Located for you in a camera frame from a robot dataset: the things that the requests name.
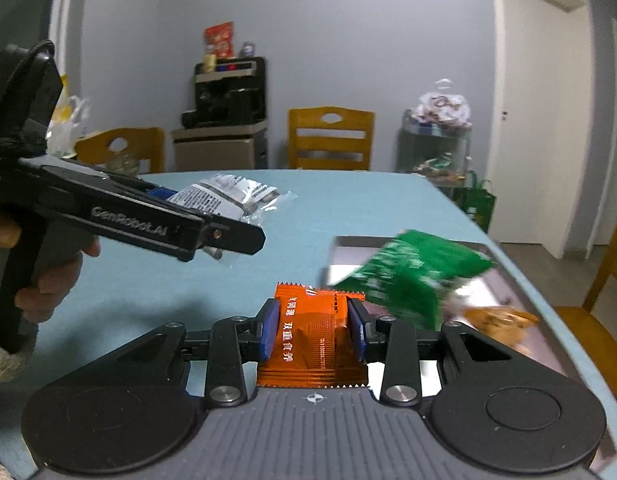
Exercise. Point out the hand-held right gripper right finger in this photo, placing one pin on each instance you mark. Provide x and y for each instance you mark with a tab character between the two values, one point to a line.
357	330

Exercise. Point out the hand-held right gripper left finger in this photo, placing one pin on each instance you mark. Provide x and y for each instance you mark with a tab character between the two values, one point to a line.
269	330

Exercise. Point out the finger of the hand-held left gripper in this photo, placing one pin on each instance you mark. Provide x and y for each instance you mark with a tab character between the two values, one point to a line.
233	235
161	193

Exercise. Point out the white grey snack packet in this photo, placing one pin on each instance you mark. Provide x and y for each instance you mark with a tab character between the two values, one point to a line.
228	195

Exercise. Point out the orange snack packet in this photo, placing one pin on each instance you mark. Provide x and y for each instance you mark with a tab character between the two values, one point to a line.
308	345

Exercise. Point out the green snack bag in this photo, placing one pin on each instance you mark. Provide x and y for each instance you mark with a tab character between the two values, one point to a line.
413	270

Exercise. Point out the grey cardboard box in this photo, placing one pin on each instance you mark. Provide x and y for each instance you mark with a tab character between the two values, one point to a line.
353	243

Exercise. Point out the clear orange peanut bag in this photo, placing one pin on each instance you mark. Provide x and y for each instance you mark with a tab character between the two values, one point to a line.
498	320

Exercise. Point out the person's left hand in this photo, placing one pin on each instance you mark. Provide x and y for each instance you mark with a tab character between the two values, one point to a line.
53	287

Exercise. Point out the glass jar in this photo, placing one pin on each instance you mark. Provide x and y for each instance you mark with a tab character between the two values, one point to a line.
124	161

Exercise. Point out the wooden chair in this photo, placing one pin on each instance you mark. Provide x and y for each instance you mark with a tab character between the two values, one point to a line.
93	152
331	137
600	310

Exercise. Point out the clear plastic bag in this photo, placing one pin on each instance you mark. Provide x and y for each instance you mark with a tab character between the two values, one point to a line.
71	120

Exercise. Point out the yellow cup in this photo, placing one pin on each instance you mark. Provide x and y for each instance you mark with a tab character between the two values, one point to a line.
209	63

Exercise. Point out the red snack bag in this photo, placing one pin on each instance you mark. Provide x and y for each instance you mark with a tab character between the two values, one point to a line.
220	40

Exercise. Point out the small jar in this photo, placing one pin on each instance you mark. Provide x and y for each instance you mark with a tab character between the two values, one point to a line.
247	49

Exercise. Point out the green tote bag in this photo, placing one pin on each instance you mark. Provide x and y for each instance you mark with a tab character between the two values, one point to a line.
476	202

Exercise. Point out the white plastic bag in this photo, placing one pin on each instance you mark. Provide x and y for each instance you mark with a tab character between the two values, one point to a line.
443	107

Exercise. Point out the white door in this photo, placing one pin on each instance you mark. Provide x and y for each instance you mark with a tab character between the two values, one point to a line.
543	110

